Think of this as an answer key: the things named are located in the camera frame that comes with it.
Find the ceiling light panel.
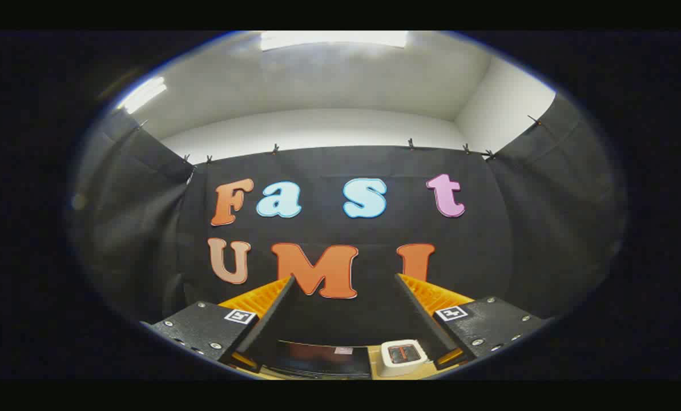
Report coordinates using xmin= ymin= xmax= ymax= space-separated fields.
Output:
xmin=116 ymin=76 xmax=168 ymax=114

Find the white pop-up toaster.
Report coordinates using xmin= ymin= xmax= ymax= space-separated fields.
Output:
xmin=380 ymin=339 xmax=430 ymax=377

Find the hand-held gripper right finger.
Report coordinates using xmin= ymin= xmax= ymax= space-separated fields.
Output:
xmin=395 ymin=273 xmax=547 ymax=372

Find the black toaster oven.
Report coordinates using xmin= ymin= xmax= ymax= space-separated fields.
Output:
xmin=260 ymin=340 xmax=373 ymax=379

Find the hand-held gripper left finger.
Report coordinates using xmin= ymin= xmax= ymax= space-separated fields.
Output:
xmin=140 ymin=276 xmax=296 ymax=374

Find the row of black cloth clips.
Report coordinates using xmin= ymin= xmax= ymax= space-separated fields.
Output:
xmin=136 ymin=114 xmax=543 ymax=165

